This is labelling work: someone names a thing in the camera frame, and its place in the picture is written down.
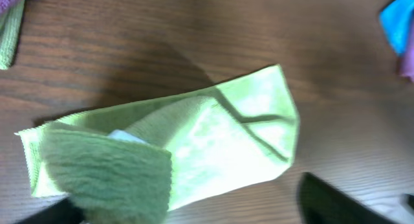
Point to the folded green cloth underneath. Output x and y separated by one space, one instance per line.
10 28

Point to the crumpled blue cloth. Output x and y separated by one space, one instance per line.
395 19

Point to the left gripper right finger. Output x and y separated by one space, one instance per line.
321 203

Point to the crumpled purple cloth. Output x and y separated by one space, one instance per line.
406 66

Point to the light green microfiber cloth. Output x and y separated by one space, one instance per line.
135 162

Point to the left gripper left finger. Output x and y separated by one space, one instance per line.
62 212

